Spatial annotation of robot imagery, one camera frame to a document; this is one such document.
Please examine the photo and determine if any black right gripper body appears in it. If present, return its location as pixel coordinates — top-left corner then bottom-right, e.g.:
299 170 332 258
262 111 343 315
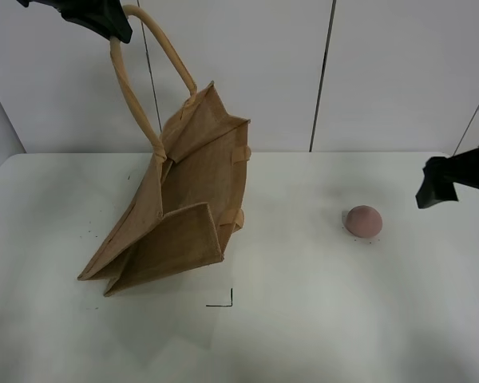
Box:
446 146 479 190

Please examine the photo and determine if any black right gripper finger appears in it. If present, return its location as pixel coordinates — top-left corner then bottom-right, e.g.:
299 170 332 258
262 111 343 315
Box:
415 156 458 208

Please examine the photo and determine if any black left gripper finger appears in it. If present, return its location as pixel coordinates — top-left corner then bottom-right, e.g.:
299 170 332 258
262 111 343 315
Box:
18 0 133 43

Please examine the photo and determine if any pink peach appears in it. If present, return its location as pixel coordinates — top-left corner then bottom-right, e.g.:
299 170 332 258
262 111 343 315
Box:
345 205 382 239

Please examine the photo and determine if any brown linen tote bag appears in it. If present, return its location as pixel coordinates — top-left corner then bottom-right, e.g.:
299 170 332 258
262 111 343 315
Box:
79 5 251 296

